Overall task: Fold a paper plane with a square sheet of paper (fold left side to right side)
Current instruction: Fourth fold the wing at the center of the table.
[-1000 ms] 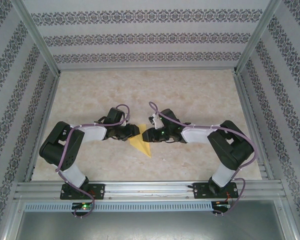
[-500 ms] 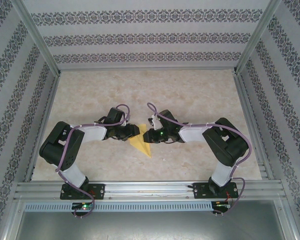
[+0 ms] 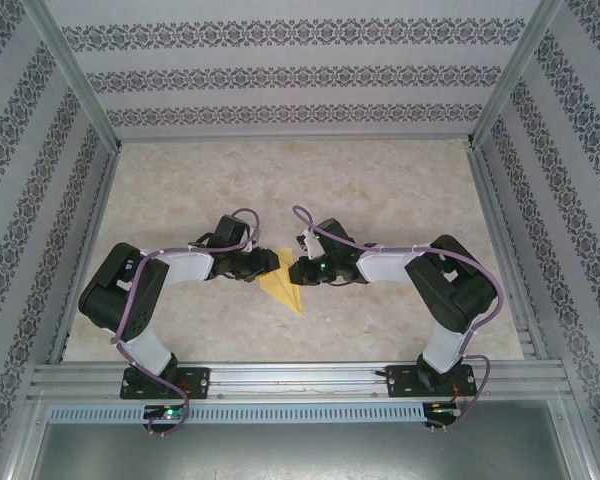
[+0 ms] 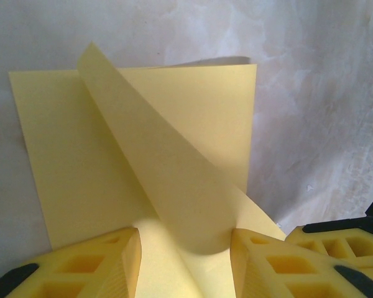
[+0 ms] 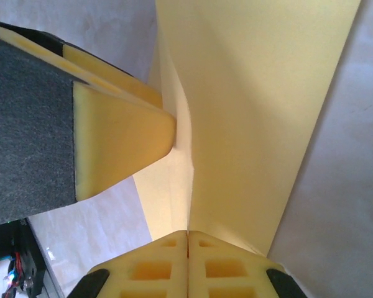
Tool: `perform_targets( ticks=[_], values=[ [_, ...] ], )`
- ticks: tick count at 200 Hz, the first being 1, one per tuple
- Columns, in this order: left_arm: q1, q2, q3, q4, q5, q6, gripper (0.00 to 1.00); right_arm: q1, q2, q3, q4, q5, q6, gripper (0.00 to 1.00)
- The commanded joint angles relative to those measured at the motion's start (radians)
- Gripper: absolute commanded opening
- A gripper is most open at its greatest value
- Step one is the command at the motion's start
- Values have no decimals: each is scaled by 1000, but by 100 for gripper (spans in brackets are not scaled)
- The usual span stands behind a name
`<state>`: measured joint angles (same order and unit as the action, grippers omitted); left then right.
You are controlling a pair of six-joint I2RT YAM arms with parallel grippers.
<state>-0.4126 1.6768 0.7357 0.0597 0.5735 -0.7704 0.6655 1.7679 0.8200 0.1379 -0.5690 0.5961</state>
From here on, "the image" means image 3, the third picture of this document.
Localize aluminium back rail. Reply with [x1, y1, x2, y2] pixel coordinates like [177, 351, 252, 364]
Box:
[117, 132, 474, 146]

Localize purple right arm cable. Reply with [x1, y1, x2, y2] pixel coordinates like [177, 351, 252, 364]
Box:
[292, 204, 505, 436]

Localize aluminium side rail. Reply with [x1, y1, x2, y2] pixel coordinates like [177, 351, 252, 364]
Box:
[47, 147, 124, 364]
[467, 144, 549, 361]

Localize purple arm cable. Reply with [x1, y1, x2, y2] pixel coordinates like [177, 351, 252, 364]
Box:
[110, 207, 261, 439]
[292, 204, 505, 436]

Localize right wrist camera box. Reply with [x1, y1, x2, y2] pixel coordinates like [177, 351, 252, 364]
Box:
[299, 229, 321, 256]

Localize aluminium frame post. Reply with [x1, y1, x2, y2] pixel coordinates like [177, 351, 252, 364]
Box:
[467, 0, 564, 149]
[19, 0, 124, 154]

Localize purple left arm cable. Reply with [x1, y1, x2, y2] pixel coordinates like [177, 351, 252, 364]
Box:
[110, 207, 261, 439]

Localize grey slotted cable duct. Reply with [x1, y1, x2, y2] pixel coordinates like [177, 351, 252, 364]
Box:
[47, 403, 426, 425]

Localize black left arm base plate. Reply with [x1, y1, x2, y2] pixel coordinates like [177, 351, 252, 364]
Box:
[119, 366, 211, 401]

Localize grey metal sheet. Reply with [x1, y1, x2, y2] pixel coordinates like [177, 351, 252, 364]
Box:
[9, 399, 596, 480]

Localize yellow paper sheet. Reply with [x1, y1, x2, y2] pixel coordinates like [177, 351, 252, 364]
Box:
[257, 247, 306, 317]

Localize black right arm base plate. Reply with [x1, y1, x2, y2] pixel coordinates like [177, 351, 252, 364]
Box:
[385, 363, 476, 400]

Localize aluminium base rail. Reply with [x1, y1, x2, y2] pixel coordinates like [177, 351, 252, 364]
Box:
[27, 358, 574, 401]

